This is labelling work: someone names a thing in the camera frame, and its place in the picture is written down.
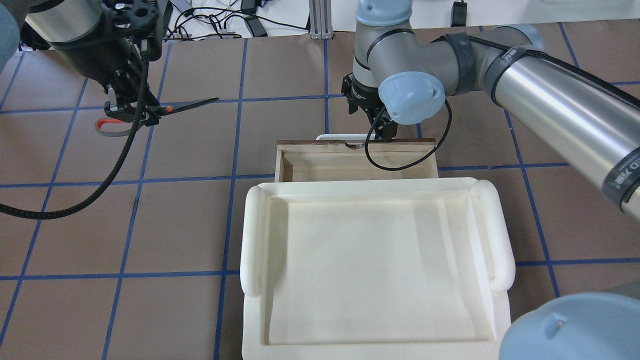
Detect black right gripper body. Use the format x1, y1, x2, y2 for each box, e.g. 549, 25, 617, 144
341, 73, 384, 116

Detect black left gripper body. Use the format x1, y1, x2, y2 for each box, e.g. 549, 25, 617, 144
50, 0, 170, 96

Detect grey orange scissors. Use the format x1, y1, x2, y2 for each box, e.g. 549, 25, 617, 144
94, 96, 220, 138

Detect wooden drawer with white handle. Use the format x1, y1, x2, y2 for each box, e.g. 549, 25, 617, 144
275, 134, 439, 183

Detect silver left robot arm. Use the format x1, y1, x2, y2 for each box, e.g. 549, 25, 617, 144
1, 0, 172, 126

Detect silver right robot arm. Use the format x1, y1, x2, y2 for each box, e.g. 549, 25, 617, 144
342, 0, 639, 360

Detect brown paper table mat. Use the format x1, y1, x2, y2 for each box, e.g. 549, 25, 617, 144
0, 32, 640, 360

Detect cream plastic storage box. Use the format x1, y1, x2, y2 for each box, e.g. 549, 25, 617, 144
239, 177, 515, 360

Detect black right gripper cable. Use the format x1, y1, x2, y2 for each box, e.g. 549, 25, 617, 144
364, 99, 453, 172

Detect aluminium frame post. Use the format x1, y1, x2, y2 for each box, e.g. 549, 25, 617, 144
308, 0, 334, 40

